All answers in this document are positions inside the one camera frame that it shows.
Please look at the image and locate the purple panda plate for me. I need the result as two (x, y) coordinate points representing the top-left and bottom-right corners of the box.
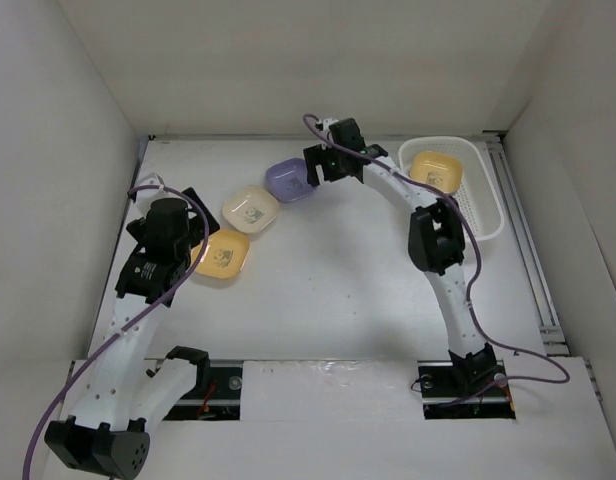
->
(265, 158), (316, 203)

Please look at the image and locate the cream panda plate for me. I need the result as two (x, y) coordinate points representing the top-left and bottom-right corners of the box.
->
(221, 185), (280, 235)

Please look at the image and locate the yellow panda plate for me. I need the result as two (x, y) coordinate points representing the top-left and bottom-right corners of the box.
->
(191, 229), (250, 289)
(410, 151), (463, 194)

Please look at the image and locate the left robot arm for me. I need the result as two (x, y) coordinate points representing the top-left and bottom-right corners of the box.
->
(44, 185), (219, 479)

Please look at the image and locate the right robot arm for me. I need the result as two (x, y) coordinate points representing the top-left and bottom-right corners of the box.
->
(303, 114), (498, 408)

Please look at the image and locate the white perforated plastic bin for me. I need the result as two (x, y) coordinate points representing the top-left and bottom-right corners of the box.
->
(398, 136), (504, 241)

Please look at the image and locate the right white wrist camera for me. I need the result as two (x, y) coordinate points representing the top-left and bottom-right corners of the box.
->
(315, 118), (338, 142)

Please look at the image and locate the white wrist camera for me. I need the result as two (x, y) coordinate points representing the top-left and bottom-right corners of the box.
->
(315, 118), (338, 142)
(129, 173), (167, 216)

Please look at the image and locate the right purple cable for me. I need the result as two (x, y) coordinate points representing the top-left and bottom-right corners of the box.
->
(302, 113), (572, 407)

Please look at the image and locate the purple cable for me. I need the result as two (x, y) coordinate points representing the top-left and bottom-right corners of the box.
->
(302, 113), (572, 407)
(21, 185), (210, 480)

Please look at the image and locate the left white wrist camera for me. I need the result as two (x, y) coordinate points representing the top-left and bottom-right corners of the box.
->
(129, 173), (167, 216)

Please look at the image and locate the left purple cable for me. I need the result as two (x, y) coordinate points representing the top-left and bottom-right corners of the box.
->
(21, 185), (210, 480)

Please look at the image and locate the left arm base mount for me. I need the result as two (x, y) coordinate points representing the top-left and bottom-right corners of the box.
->
(165, 361), (243, 421)

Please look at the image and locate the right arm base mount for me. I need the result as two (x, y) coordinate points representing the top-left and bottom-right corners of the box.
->
(410, 361), (516, 420)

